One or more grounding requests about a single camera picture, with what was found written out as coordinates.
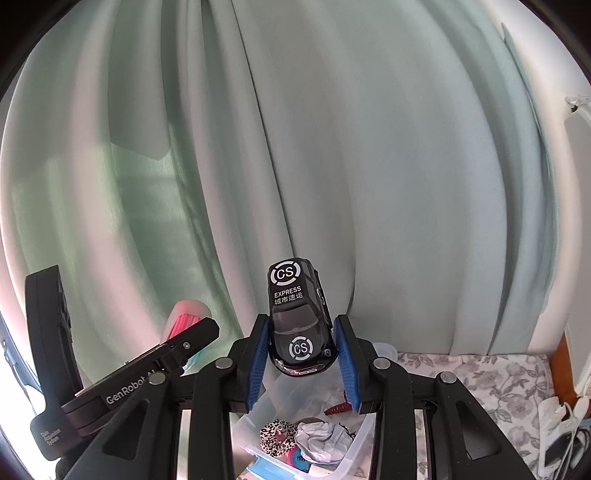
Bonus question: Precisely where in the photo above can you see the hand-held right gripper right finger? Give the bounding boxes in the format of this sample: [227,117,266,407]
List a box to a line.
[332,315,539,480]

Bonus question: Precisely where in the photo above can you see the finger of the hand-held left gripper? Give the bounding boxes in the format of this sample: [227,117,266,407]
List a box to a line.
[159,318,221,374]

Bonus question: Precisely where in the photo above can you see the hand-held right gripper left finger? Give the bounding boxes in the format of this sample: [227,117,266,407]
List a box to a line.
[65,314,271,480]

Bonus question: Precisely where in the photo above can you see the pink and teal hair ties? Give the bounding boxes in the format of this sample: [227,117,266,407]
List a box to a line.
[163,300,214,344]

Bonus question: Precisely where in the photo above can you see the clear plastic storage container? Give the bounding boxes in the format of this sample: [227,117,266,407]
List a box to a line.
[231,342,398,480]

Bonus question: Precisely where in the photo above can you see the red hair claw clip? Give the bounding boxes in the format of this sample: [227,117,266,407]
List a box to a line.
[323,390,354,416]

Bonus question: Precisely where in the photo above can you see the black toy car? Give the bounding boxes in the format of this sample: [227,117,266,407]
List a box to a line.
[267,255,337,378]

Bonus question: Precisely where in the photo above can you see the leopard print scrunchie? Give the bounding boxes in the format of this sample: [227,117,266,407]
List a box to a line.
[259,419,301,457]

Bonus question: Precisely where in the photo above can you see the white paper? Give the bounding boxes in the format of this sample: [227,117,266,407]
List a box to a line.
[295,418,356,464]

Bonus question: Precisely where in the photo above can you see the pink round pocket mirror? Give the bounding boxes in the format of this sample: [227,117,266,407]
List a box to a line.
[286,450,315,472]

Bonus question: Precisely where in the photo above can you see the grey floral blanket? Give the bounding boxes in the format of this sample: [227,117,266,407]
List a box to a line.
[397,351,555,480]

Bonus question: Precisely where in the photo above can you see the brown wooden furniture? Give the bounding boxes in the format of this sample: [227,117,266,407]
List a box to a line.
[551,332,580,402]

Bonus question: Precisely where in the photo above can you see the white power strip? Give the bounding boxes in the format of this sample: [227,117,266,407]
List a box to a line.
[536,396,591,480]

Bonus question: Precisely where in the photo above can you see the pale green curtain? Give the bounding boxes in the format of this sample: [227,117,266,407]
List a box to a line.
[0,0,568,370]

